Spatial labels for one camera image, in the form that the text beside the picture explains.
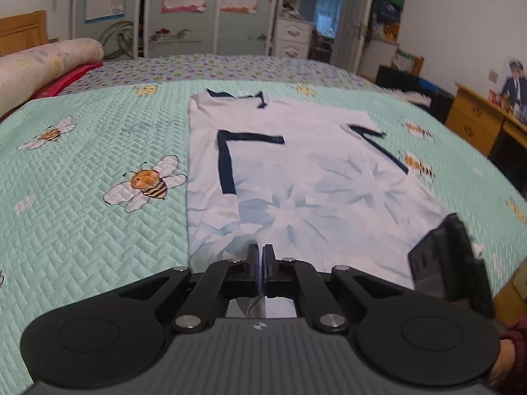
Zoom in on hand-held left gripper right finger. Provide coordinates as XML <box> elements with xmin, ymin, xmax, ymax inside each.
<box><xmin>263</xmin><ymin>244</ymin><xmax>406</xmax><ymax>334</ymax></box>

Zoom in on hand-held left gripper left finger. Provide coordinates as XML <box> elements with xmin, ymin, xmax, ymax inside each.
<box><xmin>120</xmin><ymin>244</ymin><xmax>261</xmax><ymax>334</ymax></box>

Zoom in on white t-shirt with navy trim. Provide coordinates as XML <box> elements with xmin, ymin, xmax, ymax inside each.
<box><xmin>187</xmin><ymin>88</ymin><xmax>458</xmax><ymax>320</ymax></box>

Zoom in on person's right forearm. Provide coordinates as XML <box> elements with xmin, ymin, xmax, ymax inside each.
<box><xmin>488</xmin><ymin>317</ymin><xmax>527</xmax><ymax>395</ymax></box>

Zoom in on wooden desk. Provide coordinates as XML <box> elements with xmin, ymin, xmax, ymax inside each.
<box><xmin>445</xmin><ymin>83</ymin><xmax>527</xmax><ymax>170</ymax></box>

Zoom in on black suitcase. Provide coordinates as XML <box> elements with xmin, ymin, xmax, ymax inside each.
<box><xmin>375</xmin><ymin>65</ymin><xmax>456</xmax><ymax>125</ymax></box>

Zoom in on white cloth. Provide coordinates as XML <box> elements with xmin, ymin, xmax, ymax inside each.
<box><xmin>394</xmin><ymin>90</ymin><xmax>431</xmax><ymax>106</ymax></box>

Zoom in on green bee-print quilted bedspread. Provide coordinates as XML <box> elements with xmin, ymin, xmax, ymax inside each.
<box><xmin>0</xmin><ymin>53</ymin><xmax>527</xmax><ymax>383</ymax></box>

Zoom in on cutout photo figure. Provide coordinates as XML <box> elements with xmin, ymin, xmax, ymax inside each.
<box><xmin>500</xmin><ymin>60</ymin><xmax>527</xmax><ymax>126</ymax></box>

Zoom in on wooden chair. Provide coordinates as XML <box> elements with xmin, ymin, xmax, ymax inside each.
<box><xmin>391</xmin><ymin>48</ymin><xmax>425</xmax><ymax>76</ymax></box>

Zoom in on white drawer cabinet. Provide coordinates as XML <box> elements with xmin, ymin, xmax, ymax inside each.
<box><xmin>272</xmin><ymin>18</ymin><xmax>314</xmax><ymax>61</ymax></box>

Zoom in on white door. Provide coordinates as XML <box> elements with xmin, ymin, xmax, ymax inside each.
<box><xmin>331</xmin><ymin>0</ymin><xmax>376</xmax><ymax>77</ymax></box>

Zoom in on wardrobe with sliding doors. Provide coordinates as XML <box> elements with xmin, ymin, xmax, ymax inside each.
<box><xmin>69</xmin><ymin>0</ymin><xmax>286</xmax><ymax>61</ymax></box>

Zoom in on pile of colourful bags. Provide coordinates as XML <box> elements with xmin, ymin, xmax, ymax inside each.
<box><xmin>370</xmin><ymin>0</ymin><xmax>406</xmax><ymax>44</ymax></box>

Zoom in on red pillow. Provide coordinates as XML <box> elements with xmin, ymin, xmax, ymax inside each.
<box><xmin>31</xmin><ymin>62</ymin><xmax>104</xmax><ymax>100</ymax></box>

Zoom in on floral bolster pillow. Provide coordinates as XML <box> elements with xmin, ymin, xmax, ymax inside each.
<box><xmin>0</xmin><ymin>38</ymin><xmax>105</xmax><ymax>121</ymax></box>

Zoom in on wooden headboard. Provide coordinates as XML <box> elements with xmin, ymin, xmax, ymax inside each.
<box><xmin>0</xmin><ymin>10</ymin><xmax>49</xmax><ymax>58</ymax></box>

